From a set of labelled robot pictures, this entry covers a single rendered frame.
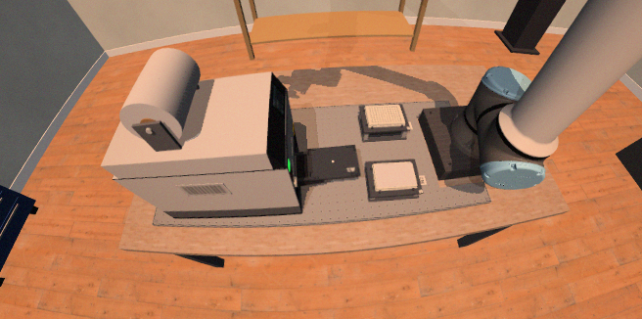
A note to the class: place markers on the beige cylinder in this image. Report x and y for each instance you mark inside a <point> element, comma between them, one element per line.
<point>163,91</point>

